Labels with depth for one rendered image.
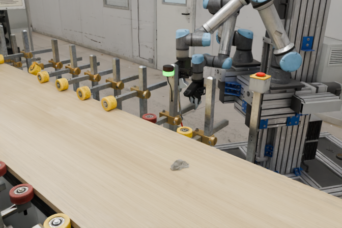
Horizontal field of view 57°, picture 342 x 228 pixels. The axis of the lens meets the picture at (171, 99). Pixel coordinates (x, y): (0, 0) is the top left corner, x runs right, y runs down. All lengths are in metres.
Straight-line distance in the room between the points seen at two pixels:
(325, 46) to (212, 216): 1.54
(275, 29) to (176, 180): 0.98
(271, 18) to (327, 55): 0.67
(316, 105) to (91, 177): 1.36
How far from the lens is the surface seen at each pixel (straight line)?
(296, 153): 2.60
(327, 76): 2.39
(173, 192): 1.20
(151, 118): 1.74
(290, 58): 1.83
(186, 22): 5.26
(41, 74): 2.44
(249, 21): 4.52
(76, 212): 1.16
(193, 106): 2.05
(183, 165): 1.33
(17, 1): 3.97
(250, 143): 1.60
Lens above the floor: 1.64
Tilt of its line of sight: 21 degrees down
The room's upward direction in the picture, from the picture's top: 1 degrees clockwise
